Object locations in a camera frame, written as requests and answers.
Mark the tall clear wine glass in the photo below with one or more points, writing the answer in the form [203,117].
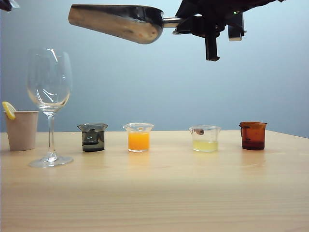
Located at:
[48,96]

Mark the yellow lemon slice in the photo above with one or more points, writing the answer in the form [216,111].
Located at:
[9,110]

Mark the beige paper cup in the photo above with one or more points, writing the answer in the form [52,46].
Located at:
[21,133]

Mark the stainless steel ice scoop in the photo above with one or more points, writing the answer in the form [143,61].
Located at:
[116,21]

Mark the smoky grey glass pitcher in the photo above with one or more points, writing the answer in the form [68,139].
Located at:
[92,141]

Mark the glass beaker with orange juice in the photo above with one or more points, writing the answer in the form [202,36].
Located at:
[138,141]

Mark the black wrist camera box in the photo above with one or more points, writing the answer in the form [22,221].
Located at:
[236,26]

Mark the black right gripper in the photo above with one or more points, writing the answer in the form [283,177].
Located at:
[214,17]

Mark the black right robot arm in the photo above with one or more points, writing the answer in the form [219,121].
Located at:
[258,3]

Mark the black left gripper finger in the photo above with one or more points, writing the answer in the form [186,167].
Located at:
[7,4]

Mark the amber glass pitcher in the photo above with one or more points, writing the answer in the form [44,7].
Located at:
[253,137]

